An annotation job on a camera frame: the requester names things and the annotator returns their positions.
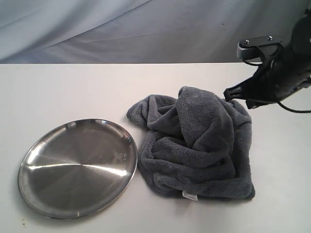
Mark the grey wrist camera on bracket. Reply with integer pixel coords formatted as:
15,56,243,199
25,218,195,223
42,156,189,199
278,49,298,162
237,35,283,60

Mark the grey fleece towel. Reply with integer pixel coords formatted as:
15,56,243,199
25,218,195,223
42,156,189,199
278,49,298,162
126,86,255,200

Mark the round stainless steel plate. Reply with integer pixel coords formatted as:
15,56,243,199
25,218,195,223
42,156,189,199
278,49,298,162
17,118,138,219

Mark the black cable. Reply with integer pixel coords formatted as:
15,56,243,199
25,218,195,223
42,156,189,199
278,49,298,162
242,58,311,113

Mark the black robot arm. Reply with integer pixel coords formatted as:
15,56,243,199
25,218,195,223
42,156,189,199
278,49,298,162
224,15,311,113

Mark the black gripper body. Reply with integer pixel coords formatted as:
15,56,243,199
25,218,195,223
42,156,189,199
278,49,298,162
246,64,282,109

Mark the white backdrop sheet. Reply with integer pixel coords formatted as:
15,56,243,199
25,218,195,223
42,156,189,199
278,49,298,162
0,0,311,64

